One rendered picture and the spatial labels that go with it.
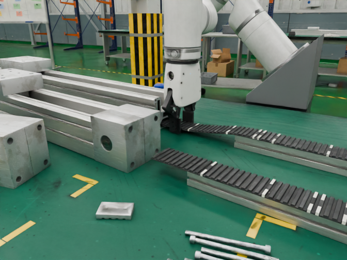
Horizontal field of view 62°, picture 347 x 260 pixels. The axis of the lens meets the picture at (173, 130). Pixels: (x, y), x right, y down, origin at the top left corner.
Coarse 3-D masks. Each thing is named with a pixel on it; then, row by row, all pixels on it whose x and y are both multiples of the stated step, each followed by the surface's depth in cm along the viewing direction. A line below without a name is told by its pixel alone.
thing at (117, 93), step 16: (48, 80) 93; (64, 80) 89; (80, 80) 95; (96, 80) 90; (112, 80) 89; (80, 96) 86; (96, 96) 81; (112, 96) 79; (128, 96) 74; (144, 96) 71; (160, 96) 77; (160, 112) 72; (160, 128) 74
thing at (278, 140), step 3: (276, 135) 61; (279, 135) 61; (285, 135) 61; (273, 138) 60; (276, 138) 59; (279, 138) 60; (282, 138) 59; (285, 138) 60; (273, 141) 58; (276, 141) 58; (279, 141) 58; (279, 144) 57
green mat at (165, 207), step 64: (320, 128) 74; (0, 192) 47; (64, 192) 47; (128, 192) 47; (192, 192) 47; (320, 192) 47; (0, 256) 34; (64, 256) 34; (128, 256) 34; (192, 256) 34; (320, 256) 34
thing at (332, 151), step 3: (330, 147) 55; (333, 147) 56; (336, 147) 55; (327, 150) 55; (330, 150) 54; (333, 150) 55; (336, 150) 54; (339, 150) 55; (327, 153) 53; (330, 153) 53; (333, 153) 53; (336, 153) 53; (327, 156) 53; (330, 156) 52; (333, 156) 52; (336, 156) 52
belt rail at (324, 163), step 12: (240, 144) 62; (252, 144) 62; (264, 144) 59; (276, 144) 58; (276, 156) 58; (288, 156) 57; (300, 156) 56; (312, 156) 54; (324, 156) 53; (324, 168) 54; (336, 168) 52
